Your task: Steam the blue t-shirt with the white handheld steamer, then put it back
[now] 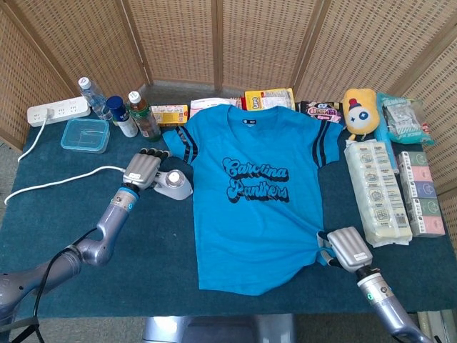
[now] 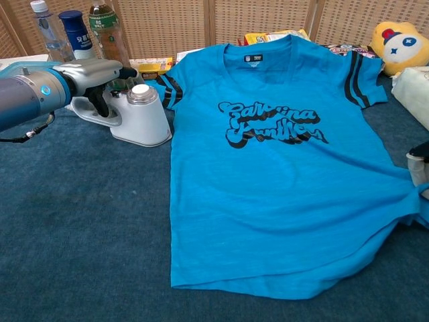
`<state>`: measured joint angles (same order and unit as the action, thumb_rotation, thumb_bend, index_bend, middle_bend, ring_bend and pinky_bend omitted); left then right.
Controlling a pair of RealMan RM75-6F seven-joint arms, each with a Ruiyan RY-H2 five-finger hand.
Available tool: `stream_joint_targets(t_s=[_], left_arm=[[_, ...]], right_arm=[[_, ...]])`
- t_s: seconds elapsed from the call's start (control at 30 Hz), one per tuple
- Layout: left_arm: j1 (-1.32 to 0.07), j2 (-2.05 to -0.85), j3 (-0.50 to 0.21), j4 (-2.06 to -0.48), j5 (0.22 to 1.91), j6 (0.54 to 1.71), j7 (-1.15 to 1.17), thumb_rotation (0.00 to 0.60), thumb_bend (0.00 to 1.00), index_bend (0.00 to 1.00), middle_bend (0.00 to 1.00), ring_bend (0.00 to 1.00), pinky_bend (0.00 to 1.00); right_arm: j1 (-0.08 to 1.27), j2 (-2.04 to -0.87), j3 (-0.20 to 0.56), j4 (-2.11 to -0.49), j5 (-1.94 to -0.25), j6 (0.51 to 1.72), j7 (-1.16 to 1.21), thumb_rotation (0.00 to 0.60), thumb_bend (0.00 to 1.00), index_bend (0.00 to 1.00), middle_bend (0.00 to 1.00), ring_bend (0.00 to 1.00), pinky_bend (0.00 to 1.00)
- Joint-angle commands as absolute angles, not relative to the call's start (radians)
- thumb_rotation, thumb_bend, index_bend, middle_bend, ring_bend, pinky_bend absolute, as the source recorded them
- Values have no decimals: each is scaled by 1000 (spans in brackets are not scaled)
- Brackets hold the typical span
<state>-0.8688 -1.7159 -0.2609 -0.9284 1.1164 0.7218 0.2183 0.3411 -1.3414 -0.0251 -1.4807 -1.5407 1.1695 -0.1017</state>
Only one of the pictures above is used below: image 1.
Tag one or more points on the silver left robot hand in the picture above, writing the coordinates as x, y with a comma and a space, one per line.
143, 169

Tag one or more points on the white handheld steam iron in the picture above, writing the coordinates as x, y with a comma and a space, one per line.
178, 191

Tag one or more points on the blue Carolina Panthers t-shirt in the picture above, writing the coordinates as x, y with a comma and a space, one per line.
257, 232

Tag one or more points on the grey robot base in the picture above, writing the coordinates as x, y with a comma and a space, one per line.
214, 328

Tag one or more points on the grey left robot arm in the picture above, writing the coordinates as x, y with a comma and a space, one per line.
96, 246

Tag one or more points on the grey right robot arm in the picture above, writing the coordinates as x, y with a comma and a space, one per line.
385, 303

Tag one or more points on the white bottle with blue cap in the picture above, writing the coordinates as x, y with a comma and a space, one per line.
125, 123

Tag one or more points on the green label tea bottle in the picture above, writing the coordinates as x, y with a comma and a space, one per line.
144, 119

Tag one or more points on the small yellow box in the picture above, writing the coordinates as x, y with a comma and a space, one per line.
169, 114

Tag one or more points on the dark blue carpeted table surface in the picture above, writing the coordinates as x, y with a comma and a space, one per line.
107, 221

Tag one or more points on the clear container with blue lid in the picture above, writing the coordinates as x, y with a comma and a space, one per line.
84, 135

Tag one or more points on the clear water bottle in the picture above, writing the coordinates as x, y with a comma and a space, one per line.
94, 100

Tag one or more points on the white pink packet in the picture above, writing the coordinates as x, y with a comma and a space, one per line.
207, 104

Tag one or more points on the white power strip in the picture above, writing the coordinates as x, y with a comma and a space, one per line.
68, 107

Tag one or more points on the wicker folding screen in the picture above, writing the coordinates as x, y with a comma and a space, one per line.
171, 39

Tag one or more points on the yellow snack bag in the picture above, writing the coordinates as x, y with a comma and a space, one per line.
267, 98

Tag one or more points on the black pink snack packet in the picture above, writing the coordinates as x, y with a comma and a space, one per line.
321, 110

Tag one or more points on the yellow plush toy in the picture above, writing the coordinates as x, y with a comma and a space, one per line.
358, 114

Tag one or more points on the long cream tissue pack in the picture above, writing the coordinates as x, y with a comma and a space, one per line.
378, 193

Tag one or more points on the teal printed plastic pack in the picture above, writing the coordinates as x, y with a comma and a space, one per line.
403, 121

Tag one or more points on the pastel tissue box pack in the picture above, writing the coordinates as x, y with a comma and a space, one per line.
421, 193

